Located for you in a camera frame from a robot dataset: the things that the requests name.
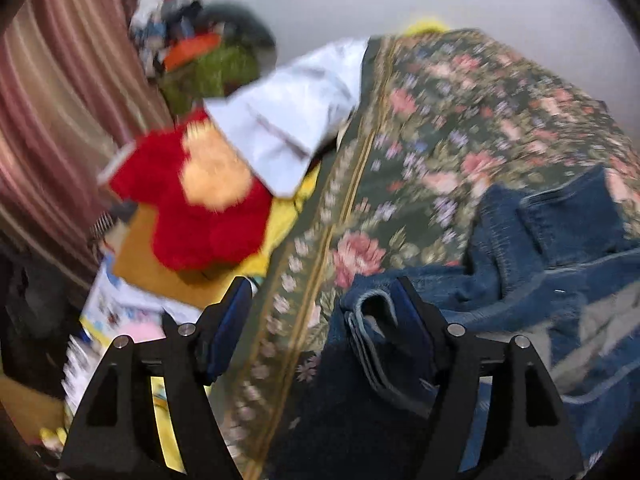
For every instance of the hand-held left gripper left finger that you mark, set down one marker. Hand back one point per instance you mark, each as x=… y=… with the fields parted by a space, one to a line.
x=231 y=312

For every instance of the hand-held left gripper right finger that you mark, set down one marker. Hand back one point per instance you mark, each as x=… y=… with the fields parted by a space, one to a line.
x=419 y=327

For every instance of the blue denim jacket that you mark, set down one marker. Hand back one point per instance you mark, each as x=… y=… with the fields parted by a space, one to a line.
x=510 y=270

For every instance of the pink cloth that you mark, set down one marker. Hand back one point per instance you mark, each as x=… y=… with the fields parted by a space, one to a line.
x=142 y=332

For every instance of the brown cardboard box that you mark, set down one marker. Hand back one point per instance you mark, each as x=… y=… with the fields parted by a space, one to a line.
x=150 y=255

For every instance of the yellow bed sheet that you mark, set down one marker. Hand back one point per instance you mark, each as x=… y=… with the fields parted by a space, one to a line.
x=285 y=220

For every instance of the pile of booklets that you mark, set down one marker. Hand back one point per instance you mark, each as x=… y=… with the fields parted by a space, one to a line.
x=120 y=310

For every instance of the red plush toy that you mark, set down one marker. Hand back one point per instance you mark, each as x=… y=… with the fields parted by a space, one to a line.
x=200 y=195

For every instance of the floral bed blanket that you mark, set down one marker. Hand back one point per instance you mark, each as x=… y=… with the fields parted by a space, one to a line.
x=415 y=125

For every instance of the white cloth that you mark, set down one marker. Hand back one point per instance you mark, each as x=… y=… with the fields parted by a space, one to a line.
x=295 y=110

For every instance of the green patterned box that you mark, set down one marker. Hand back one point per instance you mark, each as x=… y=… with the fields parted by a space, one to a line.
x=212 y=72

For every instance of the orange box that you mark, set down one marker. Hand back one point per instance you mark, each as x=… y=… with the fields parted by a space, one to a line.
x=192 y=47

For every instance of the striped pink curtain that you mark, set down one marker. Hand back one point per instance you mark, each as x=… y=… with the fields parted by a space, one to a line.
x=65 y=100

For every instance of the grey cushion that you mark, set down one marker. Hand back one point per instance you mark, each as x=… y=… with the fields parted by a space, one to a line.
x=240 y=22

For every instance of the pile of clutter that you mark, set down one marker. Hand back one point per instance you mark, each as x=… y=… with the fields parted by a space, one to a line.
x=167 y=15

